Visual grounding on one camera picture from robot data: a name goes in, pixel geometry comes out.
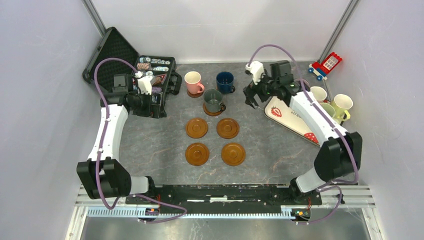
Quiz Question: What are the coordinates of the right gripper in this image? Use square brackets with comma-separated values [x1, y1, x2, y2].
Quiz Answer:
[243, 67, 280, 109]

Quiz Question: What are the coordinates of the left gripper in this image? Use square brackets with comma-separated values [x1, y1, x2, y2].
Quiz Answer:
[130, 90, 166, 119]

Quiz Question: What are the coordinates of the dark blue mug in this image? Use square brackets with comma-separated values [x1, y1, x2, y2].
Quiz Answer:
[216, 71, 236, 90]

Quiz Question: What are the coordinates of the dark green mug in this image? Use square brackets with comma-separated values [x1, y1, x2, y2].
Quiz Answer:
[203, 89, 227, 114]

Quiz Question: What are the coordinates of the grooved wooden coaster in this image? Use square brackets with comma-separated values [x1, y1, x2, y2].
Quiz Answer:
[203, 105, 223, 117]

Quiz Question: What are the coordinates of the dark brown coaster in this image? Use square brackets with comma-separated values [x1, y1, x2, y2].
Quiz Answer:
[186, 90, 203, 98]

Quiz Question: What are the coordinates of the light green mug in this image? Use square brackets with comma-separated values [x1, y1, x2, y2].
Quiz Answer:
[320, 102, 336, 118]

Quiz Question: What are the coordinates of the yellow mug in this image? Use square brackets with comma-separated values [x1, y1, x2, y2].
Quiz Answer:
[330, 94, 354, 122]

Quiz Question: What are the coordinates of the light wooden coaster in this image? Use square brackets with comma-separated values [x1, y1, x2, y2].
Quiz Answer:
[216, 86, 235, 95]

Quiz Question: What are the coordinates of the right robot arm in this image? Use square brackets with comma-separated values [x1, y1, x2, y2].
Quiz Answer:
[243, 60, 362, 204]

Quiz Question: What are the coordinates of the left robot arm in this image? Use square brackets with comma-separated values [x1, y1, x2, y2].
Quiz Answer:
[76, 72, 157, 204]

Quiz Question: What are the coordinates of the strawberry pattern tray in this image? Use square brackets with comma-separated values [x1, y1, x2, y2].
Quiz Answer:
[264, 96, 319, 146]

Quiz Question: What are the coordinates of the black poker chip case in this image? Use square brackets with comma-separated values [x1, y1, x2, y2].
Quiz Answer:
[82, 27, 182, 103]

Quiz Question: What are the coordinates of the cream pink mug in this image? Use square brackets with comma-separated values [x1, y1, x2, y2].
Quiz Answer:
[310, 86, 328, 103]

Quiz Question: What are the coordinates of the red blue toy truck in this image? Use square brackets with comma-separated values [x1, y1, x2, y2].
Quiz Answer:
[307, 51, 343, 81]

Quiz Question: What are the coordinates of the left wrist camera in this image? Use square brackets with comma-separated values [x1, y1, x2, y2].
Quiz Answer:
[134, 71, 154, 95]

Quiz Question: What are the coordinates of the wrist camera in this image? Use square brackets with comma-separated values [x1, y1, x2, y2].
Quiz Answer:
[134, 71, 154, 95]
[245, 61, 265, 85]

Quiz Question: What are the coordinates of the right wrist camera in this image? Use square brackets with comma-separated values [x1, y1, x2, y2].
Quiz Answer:
[245, 61, 265, 85]

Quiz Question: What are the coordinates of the aluminium frame rail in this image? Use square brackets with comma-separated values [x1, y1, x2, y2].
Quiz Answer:
[75, 185, 376, 220]

